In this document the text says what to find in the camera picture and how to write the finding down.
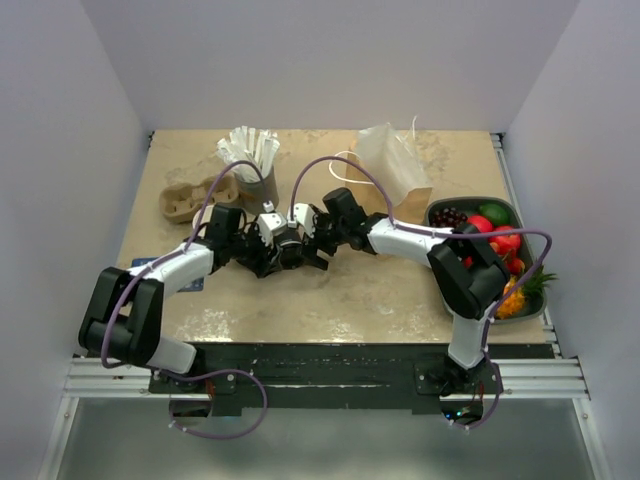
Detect blue battery blister pack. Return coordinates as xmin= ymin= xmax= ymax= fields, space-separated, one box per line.
xmin=130 ymin=257 xmax=204 ymax=292

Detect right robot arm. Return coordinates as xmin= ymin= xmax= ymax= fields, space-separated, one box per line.
xmin=287 ymin=187 xmax=509 ymax=393

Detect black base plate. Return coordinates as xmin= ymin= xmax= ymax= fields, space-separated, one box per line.
xmin=148 ymin=342 xmax=506 ymax=419

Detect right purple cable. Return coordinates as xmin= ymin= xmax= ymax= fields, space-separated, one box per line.
xmin=288 ymin=156 xmax=554 ymax=431

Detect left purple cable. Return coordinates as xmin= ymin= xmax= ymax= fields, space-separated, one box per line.
xmin=99 ymin=160 xmax=276 ymax=440

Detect red apple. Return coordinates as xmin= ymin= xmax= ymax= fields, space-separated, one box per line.
xmin=489 ymin=225 xmax=522 ymax=256
xmin=467 ymin=215 xmax=494 ymax=233

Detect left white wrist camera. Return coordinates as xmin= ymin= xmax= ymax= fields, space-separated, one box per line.
xmin=256 ymin=201 xmax=288 ymax=247

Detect green apple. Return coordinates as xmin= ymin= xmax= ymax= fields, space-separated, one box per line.
xmin=478 ymin=203 xmax=510 ymax=227

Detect aluminium rail frame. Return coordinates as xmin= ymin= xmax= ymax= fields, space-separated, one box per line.
xmin=39 ymin=324 xmax=613 ymax=479

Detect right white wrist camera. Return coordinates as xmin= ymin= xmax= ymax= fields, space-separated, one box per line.
xmin=286 ymin=203 xmax=316 ymax=238

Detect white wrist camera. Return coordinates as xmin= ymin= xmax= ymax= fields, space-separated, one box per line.
xmin=286 ymin=203 xmax=316 ymax=238
xmin=256 ymin=201 xmax=288 ymax=247

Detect stack of paper cups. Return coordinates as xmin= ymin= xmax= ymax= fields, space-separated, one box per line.
xmin=192 ymin=204 xmax=214 ymax=227

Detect brown paper takeout bag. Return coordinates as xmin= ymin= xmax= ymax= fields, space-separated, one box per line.
xmin=328 ymin=123 xmax=433 ymax=224

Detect cherries pile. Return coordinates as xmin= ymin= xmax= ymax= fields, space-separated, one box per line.
xmin=489 ymin=241 xmax=525 ymax=282

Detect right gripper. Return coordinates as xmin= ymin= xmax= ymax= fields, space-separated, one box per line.
xmin=296 ymin=209 xmax=347 ymax=272

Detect grey fruit tray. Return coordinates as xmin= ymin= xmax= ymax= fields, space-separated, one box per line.
xmin=423 ymin=196 xmax=547 ymax=324

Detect black paper coffee cup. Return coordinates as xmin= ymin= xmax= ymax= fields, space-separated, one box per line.
xmin=276 ymin=238 xmax=304 ymax=270

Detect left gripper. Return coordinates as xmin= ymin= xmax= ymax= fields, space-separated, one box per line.
xmin=228 ymin=217 xmax=283 ymax=278

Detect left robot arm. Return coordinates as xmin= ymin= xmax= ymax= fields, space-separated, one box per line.
xmin=78 ymin=203 xmax=288 ymax=392

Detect green pineapple crown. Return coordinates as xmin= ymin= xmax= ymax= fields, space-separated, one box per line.
xmin=521 ymin=265 xmax=558 ymax=299

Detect cardboard cup carrier bottom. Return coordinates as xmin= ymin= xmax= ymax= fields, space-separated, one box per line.
xmin=159 ymin=174 xmax=241 ymax=224

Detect purple cable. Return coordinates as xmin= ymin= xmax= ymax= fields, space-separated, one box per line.
xmin=99 ymin=160 xmax=276 ymax=440
xmin=288 ymin=156 xmax=554 ymax=431

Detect dark red grapes bunch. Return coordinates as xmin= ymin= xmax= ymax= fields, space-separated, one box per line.
xmin=430 ymin=207 xmax=468 ymax=229

